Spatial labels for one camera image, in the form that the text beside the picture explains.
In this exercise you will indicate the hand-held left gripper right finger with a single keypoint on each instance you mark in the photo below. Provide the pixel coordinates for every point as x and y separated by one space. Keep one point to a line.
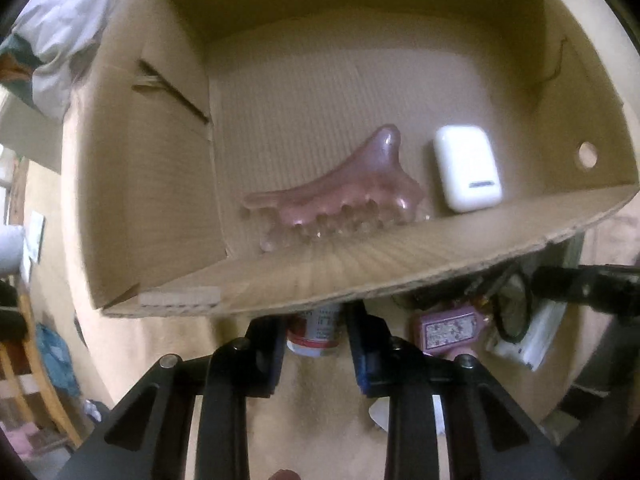
361 365

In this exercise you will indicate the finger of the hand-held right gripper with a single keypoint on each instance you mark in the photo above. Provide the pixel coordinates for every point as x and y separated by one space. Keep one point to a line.
590 287

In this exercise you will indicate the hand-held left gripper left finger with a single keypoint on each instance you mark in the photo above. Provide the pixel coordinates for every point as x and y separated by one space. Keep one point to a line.
276 360

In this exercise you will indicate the long white box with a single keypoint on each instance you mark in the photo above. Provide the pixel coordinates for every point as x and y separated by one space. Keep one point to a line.
542 335

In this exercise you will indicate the pink patterned case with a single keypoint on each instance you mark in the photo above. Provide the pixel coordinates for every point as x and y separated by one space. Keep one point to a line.
447 332

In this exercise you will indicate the brown cardboard box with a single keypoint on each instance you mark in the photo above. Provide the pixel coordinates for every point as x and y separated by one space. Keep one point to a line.
325 85

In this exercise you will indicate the white earbuds case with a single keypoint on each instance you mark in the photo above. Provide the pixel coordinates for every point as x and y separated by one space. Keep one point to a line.
467 170

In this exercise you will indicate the pink massage comb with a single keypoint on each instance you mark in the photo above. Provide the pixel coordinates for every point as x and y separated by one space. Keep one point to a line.
350 195

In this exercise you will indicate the teal cloth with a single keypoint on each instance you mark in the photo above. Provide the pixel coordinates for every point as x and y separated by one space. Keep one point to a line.
57 360

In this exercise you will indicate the wooden chair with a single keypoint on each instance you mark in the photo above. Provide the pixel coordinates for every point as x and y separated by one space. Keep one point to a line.
20 360

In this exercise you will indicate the white papers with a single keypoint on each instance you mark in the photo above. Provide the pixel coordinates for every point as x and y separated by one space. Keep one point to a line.
36 235

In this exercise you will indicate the grey cylinder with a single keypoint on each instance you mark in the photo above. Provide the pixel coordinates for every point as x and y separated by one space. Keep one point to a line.
10 250

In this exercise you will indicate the teal and orange pillow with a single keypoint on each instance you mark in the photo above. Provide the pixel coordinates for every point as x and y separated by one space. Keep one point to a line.
15 67

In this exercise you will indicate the light blue blanket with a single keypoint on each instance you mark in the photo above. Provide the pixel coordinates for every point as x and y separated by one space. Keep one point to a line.
65 25

